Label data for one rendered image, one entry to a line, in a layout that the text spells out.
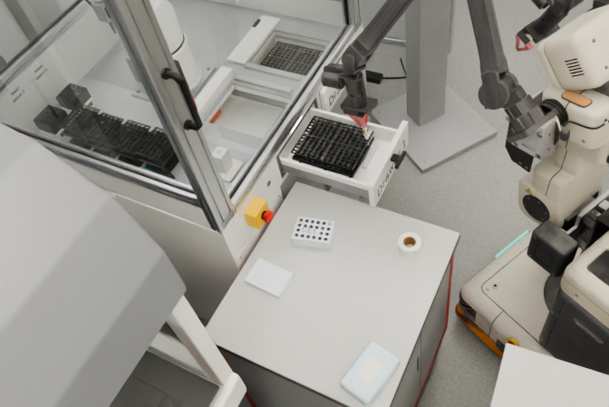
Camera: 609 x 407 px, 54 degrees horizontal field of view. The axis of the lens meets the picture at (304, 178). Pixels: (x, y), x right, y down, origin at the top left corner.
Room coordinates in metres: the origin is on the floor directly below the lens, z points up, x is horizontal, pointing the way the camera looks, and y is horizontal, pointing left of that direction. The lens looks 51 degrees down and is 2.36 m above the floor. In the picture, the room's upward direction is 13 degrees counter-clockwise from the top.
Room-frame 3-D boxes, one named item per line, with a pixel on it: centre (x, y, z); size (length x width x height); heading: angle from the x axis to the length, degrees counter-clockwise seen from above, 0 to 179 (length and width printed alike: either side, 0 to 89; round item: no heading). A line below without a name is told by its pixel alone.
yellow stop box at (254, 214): (1.13, 0.17, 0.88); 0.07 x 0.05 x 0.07; 143
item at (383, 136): (1.33, -0.11, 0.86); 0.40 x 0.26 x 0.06; 53
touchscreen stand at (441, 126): (2.10, -0.71, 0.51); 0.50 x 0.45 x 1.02; 17
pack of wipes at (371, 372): (0.59, -0.05, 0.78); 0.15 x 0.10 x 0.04; 129
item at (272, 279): (0.96, 0.18, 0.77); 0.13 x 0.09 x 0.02; 50
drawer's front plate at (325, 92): (1.65, -0.21, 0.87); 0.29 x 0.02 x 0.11; 143
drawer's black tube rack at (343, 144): (1.33, -0.12, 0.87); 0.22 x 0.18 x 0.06; 53
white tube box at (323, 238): (1.07, 0.01, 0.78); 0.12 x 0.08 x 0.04; 65
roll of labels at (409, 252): (0.95, -0.27, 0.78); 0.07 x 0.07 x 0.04
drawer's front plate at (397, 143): (1.21, -0.28, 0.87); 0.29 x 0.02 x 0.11; 143
